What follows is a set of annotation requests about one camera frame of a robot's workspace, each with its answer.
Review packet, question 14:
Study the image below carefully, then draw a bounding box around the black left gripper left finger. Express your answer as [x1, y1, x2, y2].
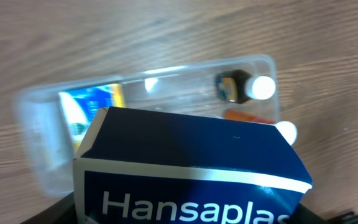
[21, 192, 75, 224]

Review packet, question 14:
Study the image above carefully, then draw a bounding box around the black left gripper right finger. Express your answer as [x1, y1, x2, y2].
[290, 203, 325, 224]

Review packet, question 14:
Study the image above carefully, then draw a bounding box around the clear plastic container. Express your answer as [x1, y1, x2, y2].
[15, 54, 280, 197]

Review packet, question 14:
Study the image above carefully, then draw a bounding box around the white Hansaplast plaster box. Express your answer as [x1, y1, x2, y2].
[73, 107, 313, 223]

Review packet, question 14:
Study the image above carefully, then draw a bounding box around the orange bottle white cap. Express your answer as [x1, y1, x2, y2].
[223, 109, 298, 146]

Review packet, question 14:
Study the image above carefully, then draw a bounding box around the blue yellow VapoDrops box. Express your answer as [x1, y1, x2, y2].
[58, 83, 126, 152]

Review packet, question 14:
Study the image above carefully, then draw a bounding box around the dark bottle white cap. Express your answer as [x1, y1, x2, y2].
[215, 70, 276, 104]

